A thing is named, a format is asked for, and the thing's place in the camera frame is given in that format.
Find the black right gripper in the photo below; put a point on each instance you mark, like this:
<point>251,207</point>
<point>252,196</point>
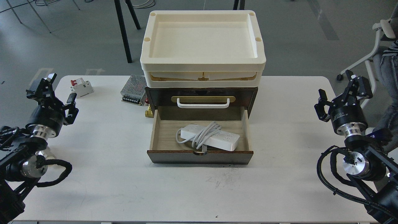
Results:
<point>347,112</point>

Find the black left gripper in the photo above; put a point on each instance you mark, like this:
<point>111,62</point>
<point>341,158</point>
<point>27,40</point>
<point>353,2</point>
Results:
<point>41,90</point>

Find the white power strip with cable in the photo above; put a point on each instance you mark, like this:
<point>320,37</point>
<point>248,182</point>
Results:
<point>211,135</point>

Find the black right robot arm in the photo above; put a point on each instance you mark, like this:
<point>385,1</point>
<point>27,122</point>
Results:
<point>361,163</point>

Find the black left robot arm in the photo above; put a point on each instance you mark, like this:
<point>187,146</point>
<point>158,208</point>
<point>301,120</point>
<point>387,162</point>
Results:
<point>22,168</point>

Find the dark wooden cabinet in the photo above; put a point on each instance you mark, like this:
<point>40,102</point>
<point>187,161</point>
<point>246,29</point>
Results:
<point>239,96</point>

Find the white plastic pipe valve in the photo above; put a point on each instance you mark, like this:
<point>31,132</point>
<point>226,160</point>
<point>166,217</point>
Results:
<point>47,154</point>

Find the metal mesh power supply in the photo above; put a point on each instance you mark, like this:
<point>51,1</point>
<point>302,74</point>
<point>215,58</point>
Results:
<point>134,91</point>

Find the white office chair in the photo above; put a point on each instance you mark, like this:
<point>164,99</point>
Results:
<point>385,30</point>

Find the brass fitting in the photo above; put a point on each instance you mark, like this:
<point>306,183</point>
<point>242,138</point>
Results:
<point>149,112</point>

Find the open wooden drawer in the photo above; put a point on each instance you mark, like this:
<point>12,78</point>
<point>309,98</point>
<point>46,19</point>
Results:
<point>168,119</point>

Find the black stand legs left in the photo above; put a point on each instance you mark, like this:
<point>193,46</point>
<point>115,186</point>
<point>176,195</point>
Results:
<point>122,25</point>

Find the black stand leg right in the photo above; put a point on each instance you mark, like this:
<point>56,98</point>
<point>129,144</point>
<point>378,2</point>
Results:
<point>239,5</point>

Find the cream plastic tray top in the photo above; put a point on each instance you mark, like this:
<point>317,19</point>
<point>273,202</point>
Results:
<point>200,49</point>

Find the white circuit breaker red switch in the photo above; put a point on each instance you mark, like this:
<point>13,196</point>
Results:
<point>81,87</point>

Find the white drawer handle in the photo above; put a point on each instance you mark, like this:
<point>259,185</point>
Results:
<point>203,105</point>

